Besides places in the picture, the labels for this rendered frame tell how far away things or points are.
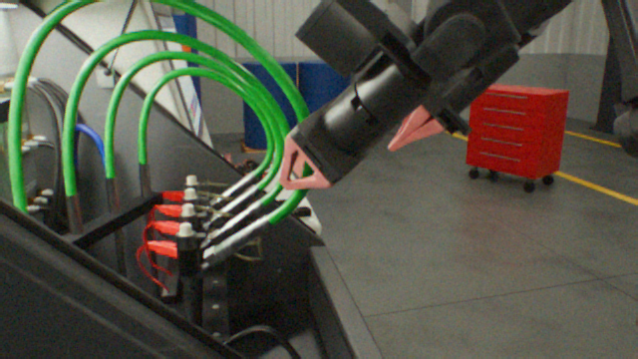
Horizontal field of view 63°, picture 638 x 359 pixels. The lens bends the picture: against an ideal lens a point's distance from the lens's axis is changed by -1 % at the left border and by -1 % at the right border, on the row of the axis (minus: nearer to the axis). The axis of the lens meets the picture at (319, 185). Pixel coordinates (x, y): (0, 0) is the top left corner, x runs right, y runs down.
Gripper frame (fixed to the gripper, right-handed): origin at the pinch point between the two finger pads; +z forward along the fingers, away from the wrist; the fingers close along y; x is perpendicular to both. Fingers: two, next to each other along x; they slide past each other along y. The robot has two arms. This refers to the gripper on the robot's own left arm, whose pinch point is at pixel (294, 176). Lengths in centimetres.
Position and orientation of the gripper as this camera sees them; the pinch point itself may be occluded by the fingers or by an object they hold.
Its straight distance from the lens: 58.5
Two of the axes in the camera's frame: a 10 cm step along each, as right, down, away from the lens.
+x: 6.6, 7.6, 0.3
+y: -4.9, 4.6, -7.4
